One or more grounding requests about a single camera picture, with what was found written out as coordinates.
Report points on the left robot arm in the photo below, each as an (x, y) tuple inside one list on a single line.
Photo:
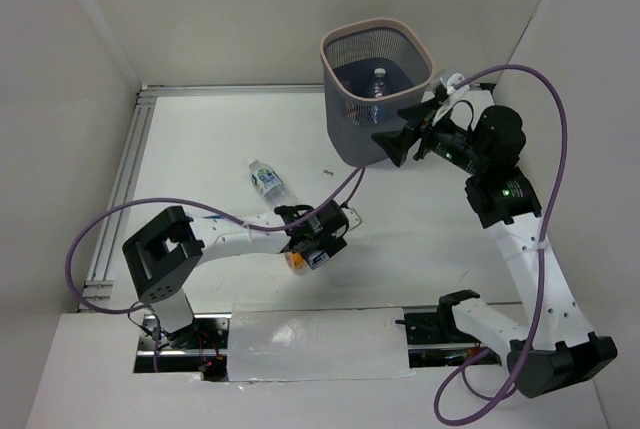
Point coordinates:
[(162, 254)]

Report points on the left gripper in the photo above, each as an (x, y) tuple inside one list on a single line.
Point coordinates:
[(310, 240)]

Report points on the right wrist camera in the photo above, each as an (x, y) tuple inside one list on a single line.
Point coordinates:
[(448, 88)]

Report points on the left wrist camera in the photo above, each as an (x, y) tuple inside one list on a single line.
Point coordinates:
[(353, 218)]

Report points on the blue label water bottle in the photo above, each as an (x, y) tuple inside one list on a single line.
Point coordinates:
[(378, 88)]

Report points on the aluminium frame rail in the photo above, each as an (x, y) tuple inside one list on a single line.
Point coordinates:
[(418, 241)]

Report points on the orange juice bottle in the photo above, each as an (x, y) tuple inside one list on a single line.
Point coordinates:
[(296, 263)]

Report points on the grey mesh waste bin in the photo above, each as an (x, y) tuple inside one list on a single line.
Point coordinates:
[(349, 55)]

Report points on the green white label bottle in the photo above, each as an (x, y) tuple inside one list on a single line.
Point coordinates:
[(269, 185)]

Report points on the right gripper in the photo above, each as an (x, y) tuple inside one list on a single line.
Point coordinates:
[(397, 143)]

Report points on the red label water bottle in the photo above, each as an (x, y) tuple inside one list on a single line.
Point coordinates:
[(355, 114)]

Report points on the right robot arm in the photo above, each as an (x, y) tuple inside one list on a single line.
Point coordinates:
[(565, 349)]

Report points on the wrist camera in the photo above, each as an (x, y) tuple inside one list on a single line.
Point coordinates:
[(353, 218), (448, 88)]

